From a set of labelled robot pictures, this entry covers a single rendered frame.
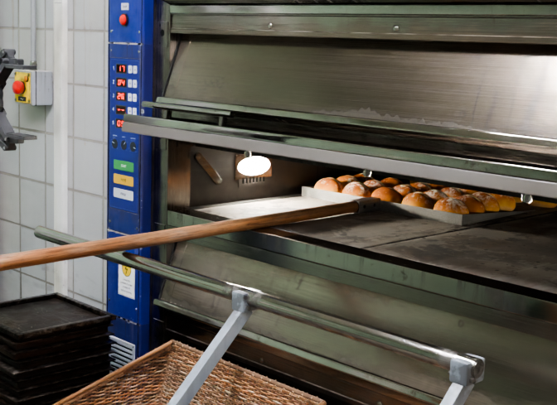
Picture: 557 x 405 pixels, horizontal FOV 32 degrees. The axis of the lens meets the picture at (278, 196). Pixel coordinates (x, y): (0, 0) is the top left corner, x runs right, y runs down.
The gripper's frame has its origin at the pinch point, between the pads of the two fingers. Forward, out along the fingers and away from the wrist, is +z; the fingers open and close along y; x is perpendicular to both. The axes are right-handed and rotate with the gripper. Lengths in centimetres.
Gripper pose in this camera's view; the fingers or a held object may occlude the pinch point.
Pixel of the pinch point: (27, 102)
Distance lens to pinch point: 194.9
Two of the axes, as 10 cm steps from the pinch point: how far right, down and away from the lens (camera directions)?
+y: -0.3, 9.9, 1.6
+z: 7.0, 1.4, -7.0
